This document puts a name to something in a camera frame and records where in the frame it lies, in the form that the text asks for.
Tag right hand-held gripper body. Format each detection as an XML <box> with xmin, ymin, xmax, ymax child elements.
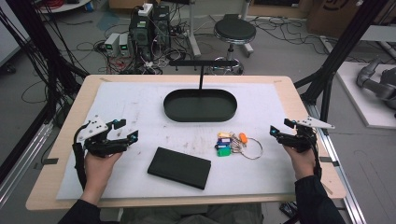
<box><xmin>276</xmin><ymin>116</ymin><xmax>336</xmax><ymax>153</ymax></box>

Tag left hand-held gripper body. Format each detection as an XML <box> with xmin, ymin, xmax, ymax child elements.
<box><xmin>74</xmin><ymin>114</ymin><xmax>134</xmax><ymax>158</ymax></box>

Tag person's right hand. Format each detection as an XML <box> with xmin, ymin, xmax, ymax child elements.
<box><xmin>283</xmin><ymin>145</ymin><xmax>317</xmax><ymax>182</ymax></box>

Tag person's left hand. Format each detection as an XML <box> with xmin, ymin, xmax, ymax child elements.
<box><xmin>83</xmin><ymin>151</ymin><xmax>124</xmax><ymax>189</ymax></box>

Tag wooden table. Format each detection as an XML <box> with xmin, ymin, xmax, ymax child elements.
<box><xmin>25</xmin><ymin>74</ymin><xmax>347</xmax><ymax>212</ymax></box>

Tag key bunch with coloured tags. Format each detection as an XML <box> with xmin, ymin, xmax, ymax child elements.
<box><xmin>214</xmin><ymin>131</ymin><xmax>264</xmax><ymax>161</ymax></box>

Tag black wallet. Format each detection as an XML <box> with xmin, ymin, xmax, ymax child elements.
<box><xmin>147</xmin><ymin>147</ymin><xmax>212</xmax><ymax>190</ymax></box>

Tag white platform board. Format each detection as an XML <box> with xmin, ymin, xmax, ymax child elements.
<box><xmin>335</xmin><ymin>61</ymin><xmax>396</xmax><ymax>130</ymax></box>

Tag black stand with oval tray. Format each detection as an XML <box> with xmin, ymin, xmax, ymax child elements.
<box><xmin>163</xmin><ymin>59</ymin><xmax>239</xmax><ymax>123</ymax></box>

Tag grey power supply unit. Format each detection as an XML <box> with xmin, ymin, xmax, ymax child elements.
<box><xmin>118</xmin><ymin>33</ymin><xmax>132</xmax><ymax>58</ymax></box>
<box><xmin>104</xmin><ymin>32</ymin><xmax>121</xmax><ymax>57</ymax></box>

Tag black computer tower with plug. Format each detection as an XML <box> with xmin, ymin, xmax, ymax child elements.
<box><xmin>128</xmin><ymin>13</ymin><xmax>156</xmax><ymax>63</ymax></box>

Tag white metal stand leg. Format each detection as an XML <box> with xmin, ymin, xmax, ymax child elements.
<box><xmin>240</xmin><ymin>0</ymin><xmax>255</xmax><ymax>58</ymax></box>
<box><xmin>186</xmin><ymin>0</ymin><xmax>203</xmax><ymax>59</ymax></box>

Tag black round stool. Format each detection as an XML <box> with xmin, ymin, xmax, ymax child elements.
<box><xmin>213</xmin><ymin>13</ymin><xmax>258</xmax><ymax>76</ymax></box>

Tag cardboard box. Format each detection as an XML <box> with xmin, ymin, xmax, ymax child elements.
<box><xmin>306</xmin><ymin>0</ymin><xmax>396</xmax><ymax>40</ymax></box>

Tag white power adapter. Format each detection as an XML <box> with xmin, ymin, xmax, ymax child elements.
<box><xmin>137</xmin><ymin>3</ymin><xmax>154</xmax><ymax>17</ymax></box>

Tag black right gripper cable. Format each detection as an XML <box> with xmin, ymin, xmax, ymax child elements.
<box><xmin>310</xmin><ymin>133</ymin><xmax>323</xmax><ymax>181</ymax></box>

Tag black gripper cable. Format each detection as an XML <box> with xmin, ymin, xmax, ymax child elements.
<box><xmin>72</xmin><ymin>122</ymin><xmax>92</xmax><ymax>191</ymax></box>
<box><xmin>310</xmin><ymin>133</ymin><xmax>323</xmax><ymax>181</ymax></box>

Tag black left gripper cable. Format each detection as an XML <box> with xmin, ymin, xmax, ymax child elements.
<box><xmin>72</xmin><ymin>122</ymin><xmax>92</xmax><ymax>191</ymax></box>

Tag aluminium rail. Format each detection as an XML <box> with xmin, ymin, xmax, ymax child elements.
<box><xmin>0</xmin><ymin>119</ymin><xmax>56</xmax><ymax>207</ymax></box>
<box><xmin>306</xmin><ymin>104</ymin><xmax>369</xmax><ymax>224</ymax></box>

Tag tangle of floor cables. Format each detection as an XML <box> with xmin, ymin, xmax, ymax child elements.
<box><xmin>92</xmin><ymin>40</ymin><xmax>188</xmax><ymax>76</ymax></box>

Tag black floor cables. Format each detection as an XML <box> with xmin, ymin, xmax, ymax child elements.
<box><xmin>251</xmin><ymin>16</ymin><xmax>330</xmax><ymax>56</ymax></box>

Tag black frame post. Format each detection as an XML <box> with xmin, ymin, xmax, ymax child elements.
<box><xmin>293</xmin><ymin>0</ymin><xmax>390</xmax><ymax>123</ymax></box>
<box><xmin>4</xmin><ymin>0</ymin><xmax>90</xmax><ymax>125</ymax></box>

